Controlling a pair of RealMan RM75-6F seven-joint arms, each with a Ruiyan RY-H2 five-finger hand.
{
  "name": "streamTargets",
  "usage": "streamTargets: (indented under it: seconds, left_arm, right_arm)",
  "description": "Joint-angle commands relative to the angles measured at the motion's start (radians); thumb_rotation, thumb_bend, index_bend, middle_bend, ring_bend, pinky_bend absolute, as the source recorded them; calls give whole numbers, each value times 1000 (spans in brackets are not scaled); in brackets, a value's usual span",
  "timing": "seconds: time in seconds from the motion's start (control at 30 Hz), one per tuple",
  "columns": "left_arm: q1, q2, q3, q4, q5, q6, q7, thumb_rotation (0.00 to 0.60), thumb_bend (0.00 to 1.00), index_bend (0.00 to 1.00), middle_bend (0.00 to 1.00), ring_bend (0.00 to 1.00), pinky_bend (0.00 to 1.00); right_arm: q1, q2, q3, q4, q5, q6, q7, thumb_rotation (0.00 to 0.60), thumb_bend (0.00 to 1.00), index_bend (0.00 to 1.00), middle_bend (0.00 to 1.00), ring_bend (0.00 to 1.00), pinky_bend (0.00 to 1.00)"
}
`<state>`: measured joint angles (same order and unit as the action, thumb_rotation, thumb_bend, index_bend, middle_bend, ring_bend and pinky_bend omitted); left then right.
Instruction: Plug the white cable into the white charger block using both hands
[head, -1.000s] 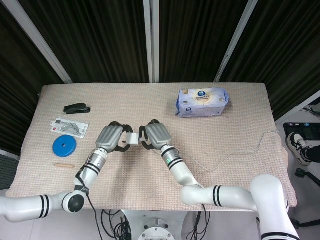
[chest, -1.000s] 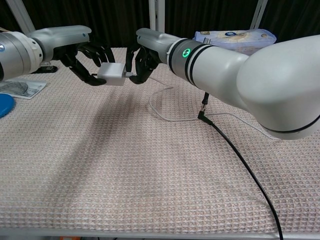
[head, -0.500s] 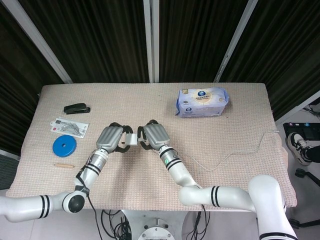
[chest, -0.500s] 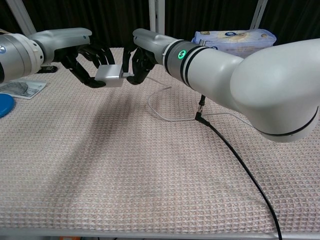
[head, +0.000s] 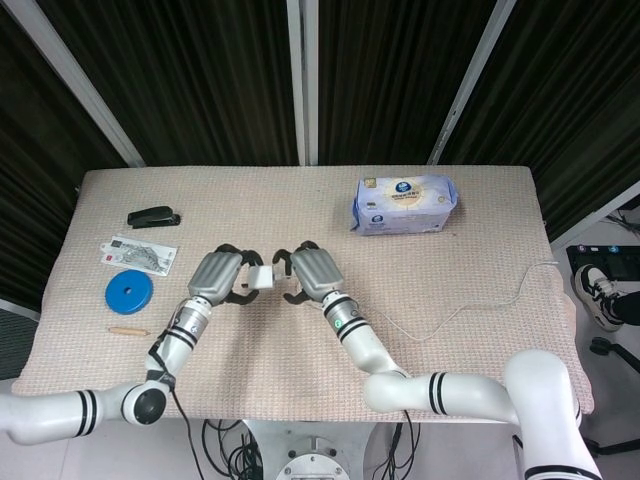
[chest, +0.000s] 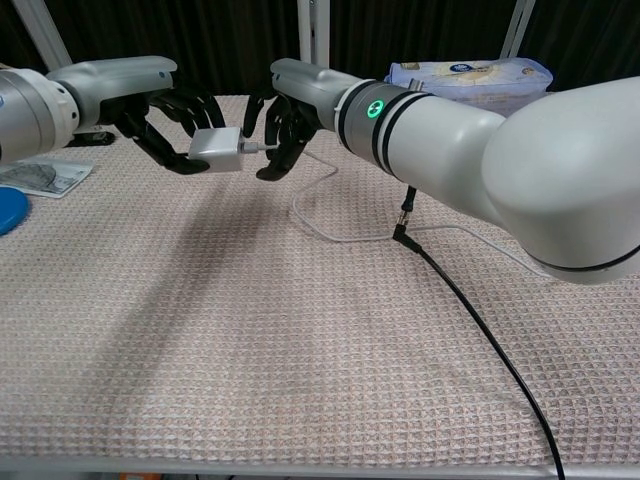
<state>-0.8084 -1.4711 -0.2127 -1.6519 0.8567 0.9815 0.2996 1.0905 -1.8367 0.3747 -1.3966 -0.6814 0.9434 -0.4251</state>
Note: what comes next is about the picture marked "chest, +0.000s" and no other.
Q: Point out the white charger block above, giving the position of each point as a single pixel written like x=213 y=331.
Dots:
x=217 y=150

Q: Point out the beige waffle tablecloth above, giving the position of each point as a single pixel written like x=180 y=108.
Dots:
x=250 y=325

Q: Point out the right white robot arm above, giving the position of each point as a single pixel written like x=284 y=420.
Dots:
x=500 y=165

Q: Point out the dark pleated curtain panel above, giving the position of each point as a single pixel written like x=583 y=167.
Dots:
x=415 y=30
x=15 y=30
x=590 y=35
x=200 y=30

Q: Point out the blue round disc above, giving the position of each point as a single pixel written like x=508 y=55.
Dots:
x=10 y=210

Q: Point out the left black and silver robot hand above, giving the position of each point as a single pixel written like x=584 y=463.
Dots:
x=120 y=82

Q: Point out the pale blue tissue pack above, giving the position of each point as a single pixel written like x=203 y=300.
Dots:
x=475 y=82

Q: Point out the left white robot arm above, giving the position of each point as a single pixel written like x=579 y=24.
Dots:
x=30 y=115

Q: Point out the white metal frame post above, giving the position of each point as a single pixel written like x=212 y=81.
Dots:
x=313 y=30
x=517 y=27
x=45 y=35

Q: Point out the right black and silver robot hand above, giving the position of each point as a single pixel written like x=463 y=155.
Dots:
x=310 y=90

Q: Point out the clear packet with printed card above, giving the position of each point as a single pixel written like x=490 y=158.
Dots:
x=45 y=177

